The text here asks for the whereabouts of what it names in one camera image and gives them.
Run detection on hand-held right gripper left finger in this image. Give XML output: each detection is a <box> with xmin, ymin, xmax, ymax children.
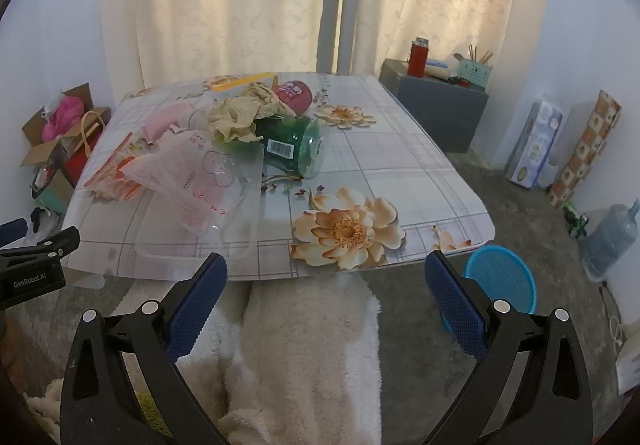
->
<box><xmin>60</xmin><ymin>252</ymin><xmax>229</xmax><ymax>445</ymax></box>

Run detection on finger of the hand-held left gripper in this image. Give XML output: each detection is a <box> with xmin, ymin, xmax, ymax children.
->
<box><xmin>0</xmin><ymin>226</ymin><xmax>81</xmax><ymax>263</ymax></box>
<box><xmin>0</xmin><ymin>218</ymin><xmax>29</xmax><ymax>248</ymax></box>

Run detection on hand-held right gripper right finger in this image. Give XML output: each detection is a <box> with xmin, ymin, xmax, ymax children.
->
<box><xmin>422</xmin><ymin>250</ymin><xmax>593</xmax><ymax>445</ymax></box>

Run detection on blue mesh waste basket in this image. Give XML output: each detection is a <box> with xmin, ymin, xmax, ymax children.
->
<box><xmin>440</xmin><ymin>246</ymin><xmax>537</xmax><ymax>341</ymax></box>

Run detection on green plastic bottle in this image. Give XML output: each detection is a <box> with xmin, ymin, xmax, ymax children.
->
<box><xmin>252</xmin><ymin>116</ymin><xmax>327</xmax><ymax>179</ymax></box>

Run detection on white and yellow carton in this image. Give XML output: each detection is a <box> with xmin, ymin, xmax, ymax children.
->
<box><xmin>210</xmin><ymin>74</ymin><xmax>279</xmax><ymax>93</ymax></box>

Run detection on red drink can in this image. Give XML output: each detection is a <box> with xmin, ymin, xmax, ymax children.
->
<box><xmin>272</xmin><ymin>81</ymin><xmax>314</xmax><ymax>116</ymax></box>

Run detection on teal box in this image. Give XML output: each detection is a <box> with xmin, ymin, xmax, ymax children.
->
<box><xmin>34</xmin><ymin>170</ymin><xmax>76</xmax><ymax>216</ymax></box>

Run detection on clear plastic container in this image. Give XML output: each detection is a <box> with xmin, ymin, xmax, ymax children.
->
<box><xmin>135</xmin><ymin>150</ymin><xmax>266</xmax><ymax>262</ymax></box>

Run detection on red gift bag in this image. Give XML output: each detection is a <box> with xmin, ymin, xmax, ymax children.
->
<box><xmin>62</xmin><ymin>107</ymin><xmax>109</xmax><ymax>186</ymax></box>

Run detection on cardboard box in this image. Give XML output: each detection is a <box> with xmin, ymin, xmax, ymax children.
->
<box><xmin>21</xmin><ymin>83</ymin><xmax>111</xmax><ymax>168</ymax></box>

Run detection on orange snack wrapper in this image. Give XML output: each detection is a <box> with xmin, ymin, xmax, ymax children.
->
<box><xmin>84</xmin><ymin>132</ymin><xmax>147</xmax><ymax>202</ymax></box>

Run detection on white fleece pants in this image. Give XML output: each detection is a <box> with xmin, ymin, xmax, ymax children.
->
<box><xmin>27</xmin><ymin>270</ymin><xmax>387</xmax><ymax>445</ymax></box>

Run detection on pink plastic bag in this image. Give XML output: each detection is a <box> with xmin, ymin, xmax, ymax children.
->
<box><xmin>42</xmin><ymin>95</ymin><xmax>84</xmax><ymax>142</ymax></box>

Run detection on clear bag with pink print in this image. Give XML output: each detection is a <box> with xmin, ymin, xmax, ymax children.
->
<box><xmin>131</xmin><ymin>132</ymin><xmax>251</xmax><ymax>237</ymax></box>

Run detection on large water jug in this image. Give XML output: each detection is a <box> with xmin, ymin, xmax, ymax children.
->
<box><xmin>580</xmin><ymin>199</ymin><xmax>640</xmax><ymax>281</ymax></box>

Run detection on floral tablecloth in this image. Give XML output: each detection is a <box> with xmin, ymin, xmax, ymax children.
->
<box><xmin>62</xmin><ymin>71</ymin><xmax>496</xmax><ymax>282</ymax></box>

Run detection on pack of tissue rolls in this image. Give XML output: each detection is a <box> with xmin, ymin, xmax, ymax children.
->
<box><xmin>505</xmin><ymin>93</ymin><xmax>564</xmax><ymax>189</ymax></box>

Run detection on crumpled brown paper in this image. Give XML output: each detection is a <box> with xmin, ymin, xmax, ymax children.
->
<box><xmin>207</xmin><ymin>82</ymin><xmax>296</xmax><ymax>144</ymax></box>

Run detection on grey cabinet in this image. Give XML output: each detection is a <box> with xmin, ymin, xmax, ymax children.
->
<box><xmin>378</xmin><ymin>58</ymin><xmax>490</xmax><ymax>154</ymax></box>

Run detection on patterned paper roll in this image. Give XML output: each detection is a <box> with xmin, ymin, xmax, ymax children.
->
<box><xmin>547</xmin><ymin>90</ymin><xmax>622</xmax><ymax>209</ymax></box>

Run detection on teal perforated holder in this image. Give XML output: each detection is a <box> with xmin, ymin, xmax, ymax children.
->
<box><xmin>457</xmin><ymin>57</ymin><xmax>493</xmax><ymax>90</ymax></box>

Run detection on red thermos flask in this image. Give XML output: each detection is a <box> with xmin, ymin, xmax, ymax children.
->
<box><xmin>407</xmin><ymin>37</ymin><xmax>431</xmax><ymax>77</ymax></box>

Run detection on wooden sticks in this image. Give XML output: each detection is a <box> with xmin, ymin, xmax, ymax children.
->
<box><xmin>467</xmin><ymin>44</ymin><xmax>495</xmax><ymax>66</ymax></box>

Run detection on white cable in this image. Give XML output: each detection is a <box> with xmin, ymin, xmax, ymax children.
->
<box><xmin>599</xmin><ymin>281</ymin><xmax>627</xmax><ymax>352</ymax></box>

